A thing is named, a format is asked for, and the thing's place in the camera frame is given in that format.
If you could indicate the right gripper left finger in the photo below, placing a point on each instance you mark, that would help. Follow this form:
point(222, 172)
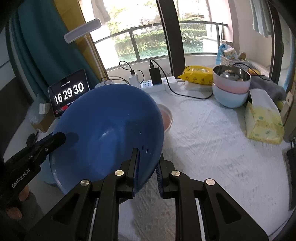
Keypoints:
point(90, 211)

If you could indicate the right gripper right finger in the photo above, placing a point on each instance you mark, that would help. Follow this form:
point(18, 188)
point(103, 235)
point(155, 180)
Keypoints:
point(205, 209)

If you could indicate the dark blue large bowl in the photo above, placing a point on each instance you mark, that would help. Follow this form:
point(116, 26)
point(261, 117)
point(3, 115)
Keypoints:
point(102, 127)

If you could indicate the pink strawberry bowl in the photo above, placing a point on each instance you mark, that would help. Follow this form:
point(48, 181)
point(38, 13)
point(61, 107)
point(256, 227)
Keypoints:
point(167, 117)

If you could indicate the light blue plate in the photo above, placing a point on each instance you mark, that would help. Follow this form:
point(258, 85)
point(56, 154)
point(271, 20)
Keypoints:
point(46, 173)

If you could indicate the person left hand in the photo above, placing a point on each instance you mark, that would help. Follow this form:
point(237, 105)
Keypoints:
point(15, 212)

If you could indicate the cardboard box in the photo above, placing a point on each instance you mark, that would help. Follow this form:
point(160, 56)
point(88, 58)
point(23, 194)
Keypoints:
point(45, 123)

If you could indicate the clear plastic bag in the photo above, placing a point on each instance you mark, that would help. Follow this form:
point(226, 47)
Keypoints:
point(33, 115)

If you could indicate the small white box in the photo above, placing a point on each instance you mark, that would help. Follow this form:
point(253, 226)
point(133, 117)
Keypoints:
point(44, 108)

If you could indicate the white lace tablecloth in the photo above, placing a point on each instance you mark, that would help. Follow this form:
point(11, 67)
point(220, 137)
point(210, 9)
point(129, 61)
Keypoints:
point(207, 140)

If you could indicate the tablet showing clock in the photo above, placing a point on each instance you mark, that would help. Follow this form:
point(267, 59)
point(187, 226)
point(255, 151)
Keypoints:
point(63, 93)

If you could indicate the yellow tissue pack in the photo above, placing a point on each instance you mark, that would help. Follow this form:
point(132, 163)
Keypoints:
point(262, 119)

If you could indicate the light blue steel bowl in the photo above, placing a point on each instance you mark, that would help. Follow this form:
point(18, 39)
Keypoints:
point(228, 99)

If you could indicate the grey folded cloth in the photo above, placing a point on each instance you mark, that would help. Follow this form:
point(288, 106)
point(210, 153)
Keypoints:
point(276, 92)

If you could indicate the pink steel bowl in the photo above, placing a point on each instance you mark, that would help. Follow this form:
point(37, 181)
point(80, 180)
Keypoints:
point(231, 79)

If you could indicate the yellow wet wipes pack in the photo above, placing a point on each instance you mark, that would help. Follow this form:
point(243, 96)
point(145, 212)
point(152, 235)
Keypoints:
point(197, 74)

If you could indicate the white phone charger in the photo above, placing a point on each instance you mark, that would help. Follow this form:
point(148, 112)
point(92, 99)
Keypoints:
point(133, 79)

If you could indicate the white power strip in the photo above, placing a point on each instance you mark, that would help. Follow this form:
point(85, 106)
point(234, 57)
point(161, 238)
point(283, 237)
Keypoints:
point(149, 87)

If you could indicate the white desk lamp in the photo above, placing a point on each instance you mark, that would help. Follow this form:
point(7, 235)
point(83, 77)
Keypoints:
point(82, 31)

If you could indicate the white storage basket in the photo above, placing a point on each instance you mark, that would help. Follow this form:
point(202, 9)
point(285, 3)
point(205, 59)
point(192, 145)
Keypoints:
point(243, 64)

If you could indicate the black power adapter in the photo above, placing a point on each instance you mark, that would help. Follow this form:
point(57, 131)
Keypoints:
point(155, 76)

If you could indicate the white balcony railing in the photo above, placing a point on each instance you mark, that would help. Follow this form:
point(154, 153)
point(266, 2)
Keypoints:
point(140, 43)

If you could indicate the hanging light shirt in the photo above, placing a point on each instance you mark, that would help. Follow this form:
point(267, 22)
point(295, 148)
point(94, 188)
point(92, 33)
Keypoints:
point(261, 17)

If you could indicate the dark window frame post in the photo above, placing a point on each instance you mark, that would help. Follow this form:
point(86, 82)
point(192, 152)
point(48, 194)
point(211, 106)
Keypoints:
point(172, 32)

